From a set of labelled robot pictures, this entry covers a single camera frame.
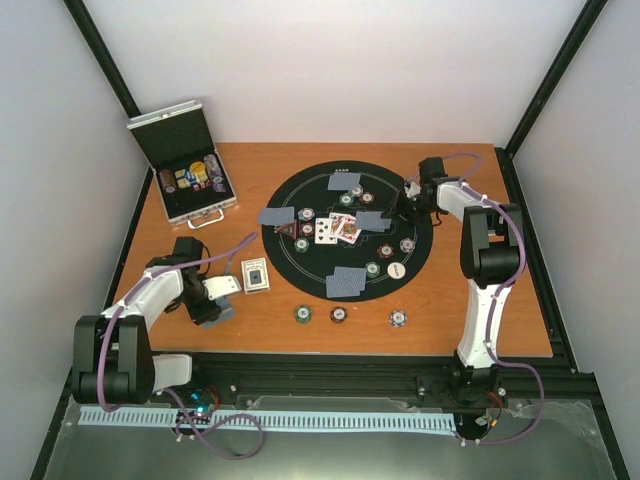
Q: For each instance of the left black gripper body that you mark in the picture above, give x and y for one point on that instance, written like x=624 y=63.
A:
x=197 y=313

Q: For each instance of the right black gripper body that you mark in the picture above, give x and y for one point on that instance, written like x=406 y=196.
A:
x=413 y=211

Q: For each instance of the face-down card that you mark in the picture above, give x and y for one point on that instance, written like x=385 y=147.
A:
x=372 y=221

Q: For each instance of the face-up king card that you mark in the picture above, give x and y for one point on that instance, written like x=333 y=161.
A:
x=347 y=230

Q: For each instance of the blue card mat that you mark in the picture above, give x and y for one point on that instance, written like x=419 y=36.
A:
x=340 y=184
x=274 y=216
x=342 y=285

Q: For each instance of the blue poker chip stack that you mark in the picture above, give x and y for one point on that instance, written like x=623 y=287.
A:
x=398 y=318

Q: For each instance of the green poker chip stack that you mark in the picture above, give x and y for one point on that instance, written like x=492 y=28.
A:
x=303 y=314

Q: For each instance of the red triangular all-in button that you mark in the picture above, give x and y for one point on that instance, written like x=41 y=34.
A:
x=290 y=230

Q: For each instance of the brown poker chip stack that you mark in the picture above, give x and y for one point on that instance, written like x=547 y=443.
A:
x=338 y=315

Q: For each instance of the face-up spades card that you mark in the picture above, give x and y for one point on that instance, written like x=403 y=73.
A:
x=322 y=232

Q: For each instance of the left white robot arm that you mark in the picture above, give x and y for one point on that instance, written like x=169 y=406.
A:
x=113 y=361

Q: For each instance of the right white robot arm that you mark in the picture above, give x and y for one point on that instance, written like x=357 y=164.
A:
x=492 y=257

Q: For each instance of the round black poker mat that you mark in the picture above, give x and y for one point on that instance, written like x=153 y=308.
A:
x=308 y=271

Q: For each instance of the chips inside case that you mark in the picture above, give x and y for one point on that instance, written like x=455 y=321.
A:
x=197 y=175

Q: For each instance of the aluminium poker case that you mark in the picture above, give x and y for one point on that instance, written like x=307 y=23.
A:
x=172 y=138

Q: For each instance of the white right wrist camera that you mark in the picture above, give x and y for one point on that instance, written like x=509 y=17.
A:
x=412 y=190

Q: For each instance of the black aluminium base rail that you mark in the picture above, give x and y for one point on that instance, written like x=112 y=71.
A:
x=420 y=381

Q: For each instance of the light blue cable duct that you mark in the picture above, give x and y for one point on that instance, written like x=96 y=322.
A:
x=274 y=421

